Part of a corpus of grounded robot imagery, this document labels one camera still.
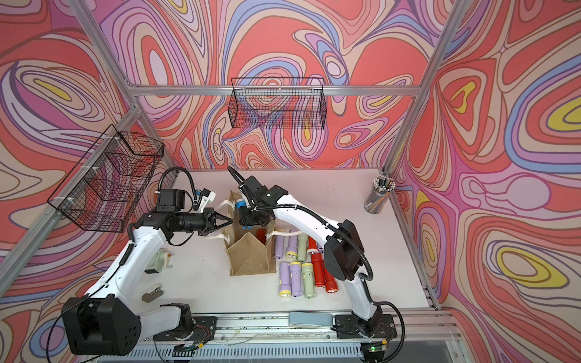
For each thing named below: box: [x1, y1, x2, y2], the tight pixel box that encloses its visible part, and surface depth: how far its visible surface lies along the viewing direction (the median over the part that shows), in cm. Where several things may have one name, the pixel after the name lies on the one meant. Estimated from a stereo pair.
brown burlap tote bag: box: [206, 190, 303, 277], surface depth 78 cm
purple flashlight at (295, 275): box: [289, 261, 302, 298], surface depth 84 cm
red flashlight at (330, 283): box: [323, 263, 339, 294], surface depth 82 cm
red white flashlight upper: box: [307, 235, 320, 256], surface depth 90 cm
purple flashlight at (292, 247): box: [285, 235, 299, 260], surface depth 90 cm
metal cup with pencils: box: [363, 174, 396, 215], surface depth 95 cm
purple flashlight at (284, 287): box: [278, 260, 292, 298], surface depth 83 cm
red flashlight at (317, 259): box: [310, 252, 325, 287], surface depth 85 cm
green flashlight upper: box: [297, 234, 309, 263], surface depth 90 cm
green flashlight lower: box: [301, 262, 315, 299], surface depth 84 cm
